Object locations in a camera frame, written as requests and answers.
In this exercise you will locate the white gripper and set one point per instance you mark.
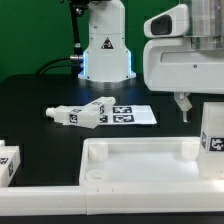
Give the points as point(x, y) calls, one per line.
point(171, 65)

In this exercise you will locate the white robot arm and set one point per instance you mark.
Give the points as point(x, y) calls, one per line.
point(107, 61)

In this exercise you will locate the white paper marker sheet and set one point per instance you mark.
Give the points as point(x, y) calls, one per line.
point(128, 115)

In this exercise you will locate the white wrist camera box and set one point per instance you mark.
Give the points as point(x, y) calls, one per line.
point(171, 23)

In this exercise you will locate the white L-shaped fence wall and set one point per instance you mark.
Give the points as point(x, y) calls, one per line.
point(156, 197)

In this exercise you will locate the white desk top tray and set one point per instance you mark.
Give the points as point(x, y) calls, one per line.
point(148, 160)

